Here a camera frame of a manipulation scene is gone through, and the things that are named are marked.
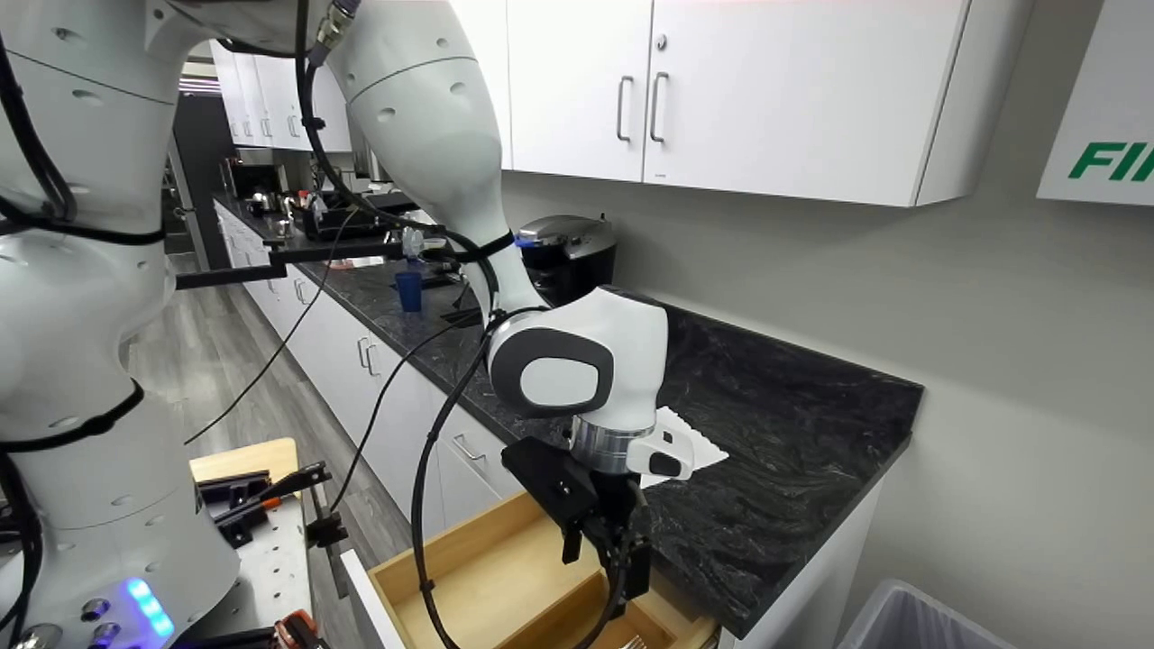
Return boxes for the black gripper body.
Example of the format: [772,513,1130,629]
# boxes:
[580,465,658,547]

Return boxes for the white paper napkin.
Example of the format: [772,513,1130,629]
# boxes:
[644,405,731,494]

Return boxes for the open wooden drawer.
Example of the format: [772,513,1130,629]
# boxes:
[338,481,726,649]

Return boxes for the white lower cabinets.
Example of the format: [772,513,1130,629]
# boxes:
[212,197,547,543]

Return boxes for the black silver coffee maker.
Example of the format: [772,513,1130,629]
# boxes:
[511,211,624,310]

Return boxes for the trash bin white liner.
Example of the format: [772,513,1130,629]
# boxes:
[838,582,1025,649]

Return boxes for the small blue bottle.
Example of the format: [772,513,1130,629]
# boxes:
[391,261,434,316]

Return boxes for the red black clamp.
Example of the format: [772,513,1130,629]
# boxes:
[267,605,330,649]

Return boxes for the perforated metal cart top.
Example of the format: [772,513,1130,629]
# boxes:
[176,481,323,647]

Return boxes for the black hand tools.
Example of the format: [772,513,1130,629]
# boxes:
[192,463,335,532]

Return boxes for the light wooden board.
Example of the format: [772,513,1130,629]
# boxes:
[187,433,305,492]

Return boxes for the black boom pole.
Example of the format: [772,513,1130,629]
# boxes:
[174,230,415,294]

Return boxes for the white box green lettering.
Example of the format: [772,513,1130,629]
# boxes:
[1034,0,1154,210]

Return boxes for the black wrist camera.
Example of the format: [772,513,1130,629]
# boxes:
[497,436,605,566]

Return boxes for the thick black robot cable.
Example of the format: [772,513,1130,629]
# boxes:
[294,0,515,649]

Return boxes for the thin black cable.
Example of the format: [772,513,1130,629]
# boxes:
[180,286,326,452]
[326,312,469,522]

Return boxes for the small black cable clamp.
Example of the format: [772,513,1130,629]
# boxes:
[305,508,355,560]

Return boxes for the silver cabinet door handle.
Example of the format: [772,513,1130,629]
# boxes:
[615,73,639,148]
[647,67,674,151]

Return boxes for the white upper wall cabinet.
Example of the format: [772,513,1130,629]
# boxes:
[446,0,1040,211]

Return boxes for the distant white wall cabinets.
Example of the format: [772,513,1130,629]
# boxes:
[212,38,360,157]

